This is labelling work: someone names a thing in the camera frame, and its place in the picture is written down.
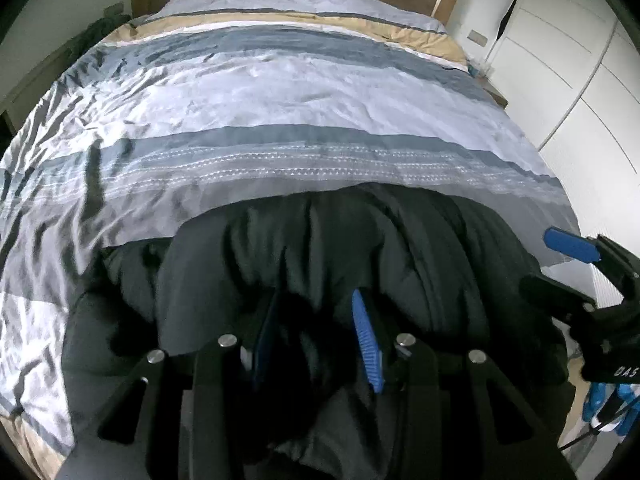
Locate wooden nightstand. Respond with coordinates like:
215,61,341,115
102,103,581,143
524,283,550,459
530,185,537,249
476,77,508,110

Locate white sliding wardrobe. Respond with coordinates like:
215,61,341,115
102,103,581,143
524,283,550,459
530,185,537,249
487,0,640,281

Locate white low shelf unit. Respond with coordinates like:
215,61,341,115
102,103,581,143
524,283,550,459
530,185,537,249
1,35,80,152

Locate black puffer coat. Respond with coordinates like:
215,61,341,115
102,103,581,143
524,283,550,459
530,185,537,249
60,184,574,479

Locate dark clothes on shelf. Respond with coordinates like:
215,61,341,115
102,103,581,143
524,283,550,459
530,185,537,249
75,14,131,51

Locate striped duvet cover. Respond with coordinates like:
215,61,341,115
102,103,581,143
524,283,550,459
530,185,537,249
1,0,578,479

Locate wall socket plate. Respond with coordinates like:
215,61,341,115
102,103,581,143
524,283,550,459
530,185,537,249
468,29,488,47

